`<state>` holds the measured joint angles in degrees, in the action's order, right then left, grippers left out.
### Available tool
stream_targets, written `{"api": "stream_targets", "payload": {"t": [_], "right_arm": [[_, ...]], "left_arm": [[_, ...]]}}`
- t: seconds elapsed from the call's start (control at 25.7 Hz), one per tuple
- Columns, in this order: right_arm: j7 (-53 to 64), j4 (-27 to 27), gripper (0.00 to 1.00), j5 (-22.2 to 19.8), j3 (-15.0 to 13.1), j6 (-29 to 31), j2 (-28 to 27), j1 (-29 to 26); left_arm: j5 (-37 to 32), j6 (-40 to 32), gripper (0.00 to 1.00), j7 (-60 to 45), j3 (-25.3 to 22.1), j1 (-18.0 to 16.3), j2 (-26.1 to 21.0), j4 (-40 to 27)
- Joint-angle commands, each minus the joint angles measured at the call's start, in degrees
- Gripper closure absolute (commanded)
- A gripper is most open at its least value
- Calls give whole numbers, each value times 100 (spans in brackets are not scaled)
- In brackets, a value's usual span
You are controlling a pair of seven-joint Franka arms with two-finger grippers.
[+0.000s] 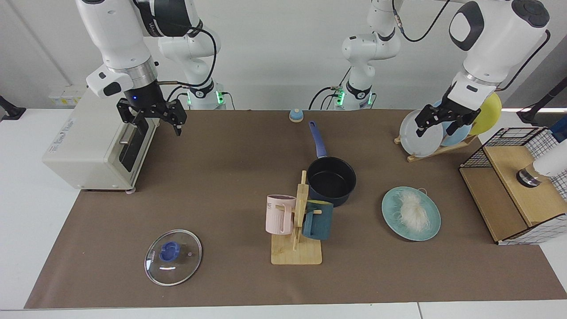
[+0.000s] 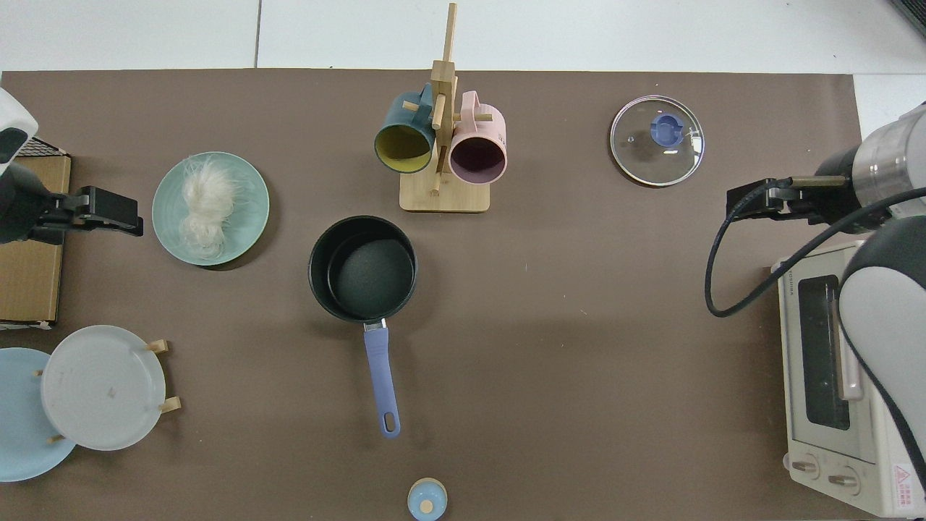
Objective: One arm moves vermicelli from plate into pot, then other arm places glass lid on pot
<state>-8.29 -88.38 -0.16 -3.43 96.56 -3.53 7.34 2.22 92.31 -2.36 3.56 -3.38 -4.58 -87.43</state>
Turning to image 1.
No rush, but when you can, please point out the light blue plate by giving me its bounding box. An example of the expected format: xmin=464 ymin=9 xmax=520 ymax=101
xmin=432 ymin=100 xmax=473 ymax=147

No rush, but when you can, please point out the brown table cloth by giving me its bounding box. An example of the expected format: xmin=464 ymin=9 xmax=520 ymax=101
xmin=23 ymin=109 xmax=567 ymax=309

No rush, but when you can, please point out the yellow wall socket strip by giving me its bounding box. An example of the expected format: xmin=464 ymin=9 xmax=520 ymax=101
xmin=48 ymin=91 xmax=87 ymax=107

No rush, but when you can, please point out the black clamp stand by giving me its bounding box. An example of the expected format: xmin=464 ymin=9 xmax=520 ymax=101
xmin=516 ymin=76 xmax=567 ymax=125
xmin=0 ymin=95 xmax=26 ymax=121

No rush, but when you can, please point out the wooden plate rack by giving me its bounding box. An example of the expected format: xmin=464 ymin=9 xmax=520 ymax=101
xmin=394 ymin=134 xmax=479 ymax=163

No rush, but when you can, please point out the black pot with blue handle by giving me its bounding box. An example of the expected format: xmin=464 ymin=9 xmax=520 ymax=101
xmin=307 ymin=121 xmax=357 ymax=208

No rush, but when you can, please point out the pale toaster oven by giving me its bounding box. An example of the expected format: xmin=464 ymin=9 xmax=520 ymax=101
xmin=42 ymin=86 xmax=161 ymax=195

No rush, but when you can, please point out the dark teal cup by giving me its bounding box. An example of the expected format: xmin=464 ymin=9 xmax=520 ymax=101
xmin=302 ymin=200 xmax=334 ymax=241

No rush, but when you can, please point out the glass lid with blue knob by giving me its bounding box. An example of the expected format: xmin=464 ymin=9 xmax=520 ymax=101
xmin=144 ymin=229 xmax=203 ymax=287

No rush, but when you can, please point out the yellow plate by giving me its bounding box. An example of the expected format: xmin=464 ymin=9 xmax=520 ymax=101
xmin=469 ymin=92 xmax=503 ymax=136

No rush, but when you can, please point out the pink cup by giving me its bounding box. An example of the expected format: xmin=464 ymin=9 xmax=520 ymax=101
xmin=265 ymin=194 xmax=296 ymax=235

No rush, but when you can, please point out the wooden cup stand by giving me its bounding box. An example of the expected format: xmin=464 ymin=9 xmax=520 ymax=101
xmin=271 ymin=170 xmax=323 ymax=265

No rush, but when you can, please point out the wire basket with wooden floor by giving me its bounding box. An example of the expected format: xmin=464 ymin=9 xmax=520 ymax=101
xmin=459 ymin=127 xmax=567 ymax=245

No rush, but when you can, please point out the white cylinder with silver ring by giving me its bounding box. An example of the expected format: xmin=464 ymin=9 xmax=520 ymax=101
xmin=516 ymin=150 xmax=567 ymax=189

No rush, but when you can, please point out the white vermicelli bundle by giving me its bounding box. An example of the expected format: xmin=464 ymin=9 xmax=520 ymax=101
xmin=392 ymin=187 xmax=432 ymax=233

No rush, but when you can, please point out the blue object at edge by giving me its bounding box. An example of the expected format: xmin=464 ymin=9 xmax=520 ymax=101
xmin=551 ymin=116 xmax=567 ymax=143

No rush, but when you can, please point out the teal plate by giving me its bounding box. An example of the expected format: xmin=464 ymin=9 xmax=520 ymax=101
xmin=381 ymin=186 xmax=442 ymax=242

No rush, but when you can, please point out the grey plate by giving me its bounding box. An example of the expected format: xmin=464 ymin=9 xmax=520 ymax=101
xmin=399 ymin=109 xmax=444 ymax=158

